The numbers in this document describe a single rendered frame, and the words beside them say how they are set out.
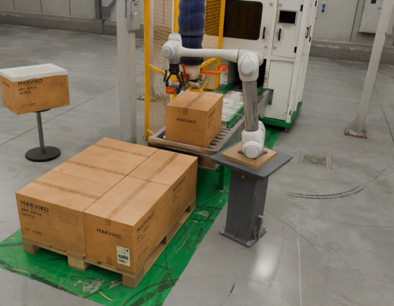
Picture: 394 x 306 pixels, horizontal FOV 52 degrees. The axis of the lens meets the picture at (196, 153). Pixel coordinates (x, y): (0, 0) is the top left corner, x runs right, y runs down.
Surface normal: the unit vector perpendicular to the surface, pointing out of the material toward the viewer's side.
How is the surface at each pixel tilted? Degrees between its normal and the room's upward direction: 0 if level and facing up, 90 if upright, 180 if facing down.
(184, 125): 90
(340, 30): 90
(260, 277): 0
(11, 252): 0
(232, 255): 0
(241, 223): 90
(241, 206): 90
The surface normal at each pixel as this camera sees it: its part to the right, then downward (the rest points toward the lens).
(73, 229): -0.37, 0.37
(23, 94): 0.68, 0.34
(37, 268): 0.05, -0.91
